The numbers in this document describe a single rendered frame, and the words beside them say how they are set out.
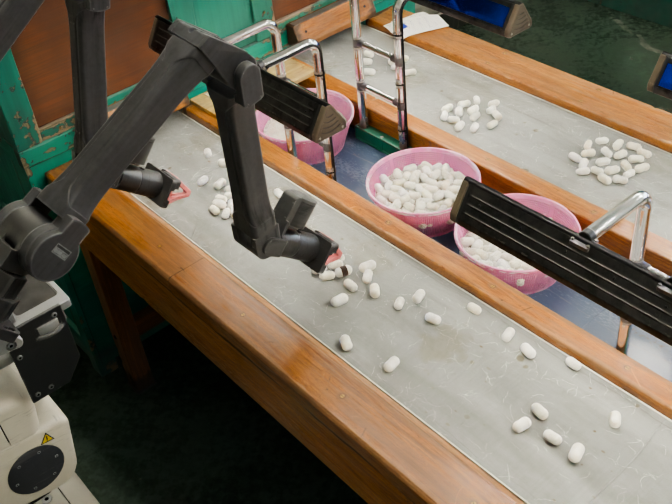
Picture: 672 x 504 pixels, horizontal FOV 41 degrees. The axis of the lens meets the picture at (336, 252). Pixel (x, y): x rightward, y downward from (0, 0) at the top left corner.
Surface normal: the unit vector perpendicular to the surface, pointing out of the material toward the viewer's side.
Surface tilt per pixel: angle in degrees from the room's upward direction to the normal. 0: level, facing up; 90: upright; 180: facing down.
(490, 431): 0
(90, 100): 90
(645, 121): 0
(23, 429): 90
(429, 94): 0
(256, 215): 88
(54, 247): 96
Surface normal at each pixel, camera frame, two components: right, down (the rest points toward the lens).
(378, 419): -0.09, -0.76
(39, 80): 0.66, 0.44
